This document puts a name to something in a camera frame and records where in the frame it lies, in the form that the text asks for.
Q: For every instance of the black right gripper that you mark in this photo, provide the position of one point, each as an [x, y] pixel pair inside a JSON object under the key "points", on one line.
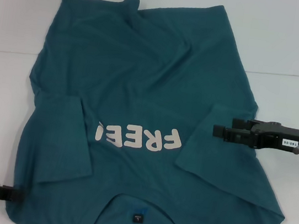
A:
{"points": [[285, 139]]}

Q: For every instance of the teal t-shirt with white lettering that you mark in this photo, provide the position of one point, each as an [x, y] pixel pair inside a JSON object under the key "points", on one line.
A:
{"points": [[149, 75]]}

